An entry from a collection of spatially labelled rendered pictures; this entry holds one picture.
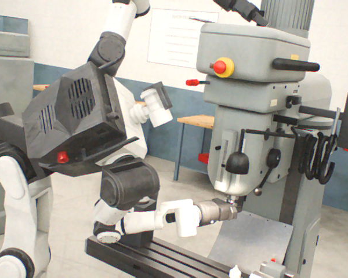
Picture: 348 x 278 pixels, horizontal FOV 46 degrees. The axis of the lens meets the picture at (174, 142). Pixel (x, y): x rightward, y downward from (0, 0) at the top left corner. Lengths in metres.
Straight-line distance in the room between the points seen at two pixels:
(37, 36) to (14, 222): 7.38
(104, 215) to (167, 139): 5.45
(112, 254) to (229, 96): 0.87
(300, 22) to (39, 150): 1.03
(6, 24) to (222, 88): 7.28
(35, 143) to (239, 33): 0.68
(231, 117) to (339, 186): 4.47
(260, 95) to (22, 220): 0.88
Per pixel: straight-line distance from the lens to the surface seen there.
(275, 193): 1.91
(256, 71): 1.26
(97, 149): 1.22
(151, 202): 1.84
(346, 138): 1.62
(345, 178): 5.78
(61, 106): 1.20
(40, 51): 8.66
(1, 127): 1.41
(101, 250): 1.90
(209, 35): 1.32
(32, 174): 1.43
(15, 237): 1.52
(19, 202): 1.43
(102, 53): 1.33
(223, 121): 1.44
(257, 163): 1.45
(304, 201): 1.91
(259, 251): 1.94
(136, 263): 1.77
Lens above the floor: 1.80
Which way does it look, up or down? 13 degrees down
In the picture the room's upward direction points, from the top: 7 degrees clockwise
